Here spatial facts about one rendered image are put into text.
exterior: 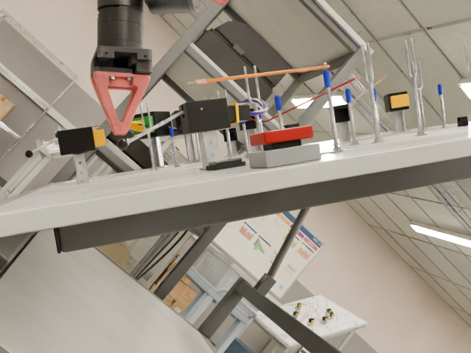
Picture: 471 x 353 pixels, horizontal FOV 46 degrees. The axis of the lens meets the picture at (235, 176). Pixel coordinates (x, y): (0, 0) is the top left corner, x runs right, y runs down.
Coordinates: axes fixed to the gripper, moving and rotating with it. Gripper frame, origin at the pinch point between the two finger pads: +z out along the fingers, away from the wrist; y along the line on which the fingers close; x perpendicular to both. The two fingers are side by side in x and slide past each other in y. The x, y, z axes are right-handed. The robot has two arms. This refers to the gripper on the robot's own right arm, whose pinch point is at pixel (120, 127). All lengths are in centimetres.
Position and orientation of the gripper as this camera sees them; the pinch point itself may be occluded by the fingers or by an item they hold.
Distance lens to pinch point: 72.3
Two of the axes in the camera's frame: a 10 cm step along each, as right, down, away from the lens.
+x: -9.5, 0.0, -3.2
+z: 0.0, 10.0, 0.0
